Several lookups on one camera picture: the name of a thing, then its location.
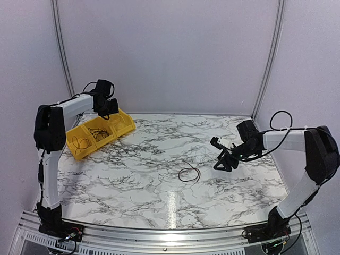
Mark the yellow plastic bin middle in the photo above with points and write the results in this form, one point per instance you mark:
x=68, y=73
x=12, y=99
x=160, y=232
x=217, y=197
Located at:
x=100, y=131

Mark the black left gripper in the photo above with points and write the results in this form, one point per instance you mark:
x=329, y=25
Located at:
x=113, y=109

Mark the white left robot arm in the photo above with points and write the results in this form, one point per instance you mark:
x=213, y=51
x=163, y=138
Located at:
x=50, y=138

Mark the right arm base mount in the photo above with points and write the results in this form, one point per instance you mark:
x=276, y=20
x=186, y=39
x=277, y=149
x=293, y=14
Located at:
x=275, y=227

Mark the yellow plastic bin right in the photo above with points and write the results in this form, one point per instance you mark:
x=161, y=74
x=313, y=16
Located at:
x=121, y=123

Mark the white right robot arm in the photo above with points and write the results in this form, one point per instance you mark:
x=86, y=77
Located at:
x=315, y=145

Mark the aluminium corner post right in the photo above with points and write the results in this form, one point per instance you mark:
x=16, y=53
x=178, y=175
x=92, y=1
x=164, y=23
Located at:
x=279, y=20

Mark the aluminium corner post left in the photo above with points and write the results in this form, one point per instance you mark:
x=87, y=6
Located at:
x=61, y=48

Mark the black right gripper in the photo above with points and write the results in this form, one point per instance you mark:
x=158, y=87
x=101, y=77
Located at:
x=225, y=160

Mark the aluminium front rail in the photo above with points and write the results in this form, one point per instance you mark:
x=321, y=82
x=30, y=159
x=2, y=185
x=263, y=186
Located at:
x=101, y=239

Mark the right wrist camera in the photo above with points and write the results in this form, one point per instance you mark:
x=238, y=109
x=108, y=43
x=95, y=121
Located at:
x=221, y=143

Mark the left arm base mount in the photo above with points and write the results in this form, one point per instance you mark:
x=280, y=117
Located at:
x=61, y=229

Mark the aluminium corner post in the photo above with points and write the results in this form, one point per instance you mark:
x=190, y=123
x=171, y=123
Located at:
x=279, y=20
x=61, y=48

